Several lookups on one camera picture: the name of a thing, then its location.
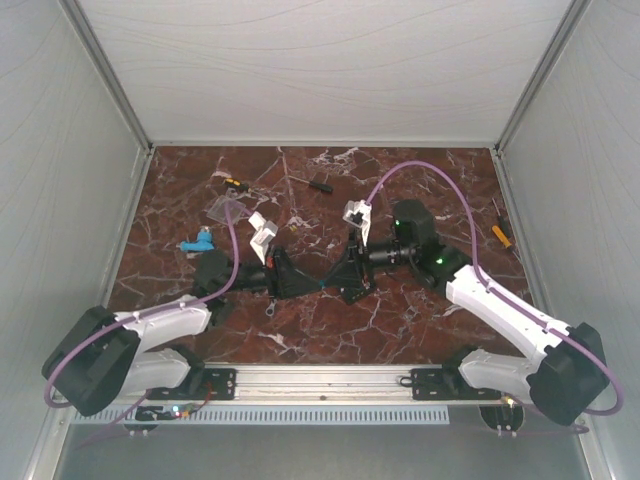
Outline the grey slotted cable duct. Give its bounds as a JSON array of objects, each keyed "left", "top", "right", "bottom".
[{"left": 72, "top": 405, "right": 450, "bottom": 427}]

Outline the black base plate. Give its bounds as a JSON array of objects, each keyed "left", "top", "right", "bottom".
[
  {"left": 148, "top": 367, "right": 237, "bottom": 401},
  {"left": 398, "top": 368, "right": 501, "bottom": 402}
]

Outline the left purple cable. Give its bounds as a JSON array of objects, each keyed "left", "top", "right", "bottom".
[{"left": 43, "top": 202, "right": 241, "bottom": 449}]

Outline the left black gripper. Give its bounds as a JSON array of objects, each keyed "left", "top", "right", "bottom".
[{"left": 222, "top": 245, "right": 324, "bottom": 304}]

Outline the clear plastic fuse box lid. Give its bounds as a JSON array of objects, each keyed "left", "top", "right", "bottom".
[{"left": 206, "top": 188, "right": 255, "bottom": 225}]

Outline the thin black screwdriver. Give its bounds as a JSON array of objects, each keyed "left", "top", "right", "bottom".
[{"left": 492, "top": 198, "right": 511, "bottom": 238}]

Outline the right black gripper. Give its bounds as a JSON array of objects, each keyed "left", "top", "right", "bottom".
[{"left": 322, "top": 228, "right": 414, "bottom": 289}]

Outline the black handle screwdriver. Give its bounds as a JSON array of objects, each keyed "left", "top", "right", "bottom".
[{"left": 290, "top": 176, "right": 333, "bottom": 194}]

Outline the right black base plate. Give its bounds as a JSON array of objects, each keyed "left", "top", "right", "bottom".
[{"left": 398, "top": 368, "right": 501, "bottom": 402}]

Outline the silver combination wrench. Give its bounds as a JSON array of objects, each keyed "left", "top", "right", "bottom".
[{"left": 265, "top": 298, "right": 277, "bottom": 317}]

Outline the black fuse box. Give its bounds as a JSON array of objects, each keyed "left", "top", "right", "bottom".
[{"left": 339, "top": 282, "right": 376, "bottom": 305}]

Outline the orange handle screwdriver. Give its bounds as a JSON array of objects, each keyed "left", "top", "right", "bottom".
[{"left": 492, "top": 225, "right": 513, "bottom": 250}]

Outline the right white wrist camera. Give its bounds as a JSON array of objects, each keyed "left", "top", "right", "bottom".
[{"left": 343, "top": 200, "right": 372, "bottom": 244}]

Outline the yellow black small screwdriver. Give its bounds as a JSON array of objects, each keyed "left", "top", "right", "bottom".
[{"left": 224, "top": 178, "right": 250, "bottom": 192}]

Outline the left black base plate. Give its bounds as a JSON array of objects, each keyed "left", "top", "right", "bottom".
[{"left": 148, "top": 367, "right": 237, "bottom": 401}]

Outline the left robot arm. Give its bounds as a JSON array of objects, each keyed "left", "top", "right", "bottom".
[{"left": 42, "top": 247, "right": 323, "bottom": 416}]

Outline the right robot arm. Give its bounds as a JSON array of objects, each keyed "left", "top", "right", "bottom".
[{"left": 324, "top": 200, "right": 611, "bottom": 426}]

